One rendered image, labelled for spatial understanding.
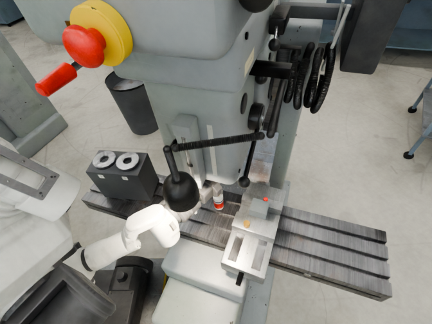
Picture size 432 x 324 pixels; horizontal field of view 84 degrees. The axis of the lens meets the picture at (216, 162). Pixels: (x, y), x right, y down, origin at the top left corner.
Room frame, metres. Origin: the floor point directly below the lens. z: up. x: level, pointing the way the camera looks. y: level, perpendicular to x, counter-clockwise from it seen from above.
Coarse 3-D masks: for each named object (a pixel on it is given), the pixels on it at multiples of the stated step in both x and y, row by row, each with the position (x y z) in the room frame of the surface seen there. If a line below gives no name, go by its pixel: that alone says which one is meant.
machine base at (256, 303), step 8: (288, 184) 1.09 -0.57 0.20; (288, 192) 1.02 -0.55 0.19; (272, 272) 0.44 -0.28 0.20; (264, 280) 0.40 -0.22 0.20; (272, 280) 0.40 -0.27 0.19; (248, 288) 0.36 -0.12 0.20; (256, 288) 0.36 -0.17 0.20; (264, 288) 0.35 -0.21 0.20; (248, 296) 0.32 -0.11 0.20; (256, 296) 0.31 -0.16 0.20; (264, 296) 0.31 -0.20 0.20; (248, 304) 0.28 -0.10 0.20; (256, 304) 0.27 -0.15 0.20; (264, 304) 0.27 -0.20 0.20; (248, 312) 0.24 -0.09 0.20; (256, 312) 0.23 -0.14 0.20; (264, 312) 0.23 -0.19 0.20; (240, 320) 0.20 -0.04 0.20; (248, 320) 0.20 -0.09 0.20; (256, 320) 0.19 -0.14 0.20; (264, 320) 0.19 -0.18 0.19
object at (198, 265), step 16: (176, 256) 0.36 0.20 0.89; (192, 256) 0.35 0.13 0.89; (208, 256) 0.34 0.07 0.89; (176, 272) 0.30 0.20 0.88; (192, 272) 0.29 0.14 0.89; (208, 272) 0.28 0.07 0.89; (224, 272) 0.28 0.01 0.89; (208, 288) 0.24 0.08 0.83; (224, 288) 0.22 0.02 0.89; (240, 288) 0.22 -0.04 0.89
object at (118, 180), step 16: (96, 160) 0.67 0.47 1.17; (112, 160) 0.66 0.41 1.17; (128, 160) 0.66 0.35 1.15; (144, 160) 0.65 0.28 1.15; (96, 176) 0.62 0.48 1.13; (112, 176) 0.60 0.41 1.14; (128, 176) 0.59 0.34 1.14; (144, 176) 0.61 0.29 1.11; (112, 192) 0.61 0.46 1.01; (128, 192) 0.60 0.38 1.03; (144, 192) 0.58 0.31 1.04
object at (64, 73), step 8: (64, 64) 0.32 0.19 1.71; (72, 64) 0.33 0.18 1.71; (56, 72) 0.31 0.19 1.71; (64, 72) 0.31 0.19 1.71; (72, 72) 0.32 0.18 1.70; (40, 80) 0.29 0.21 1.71; (48, 80) 0.29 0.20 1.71; (56, 80) 0.30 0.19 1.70; (64, 80) 0.30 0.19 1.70; (40, 88) 0.28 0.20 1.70; (48, 88) 0.28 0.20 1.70; (56, 88) 0.29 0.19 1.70
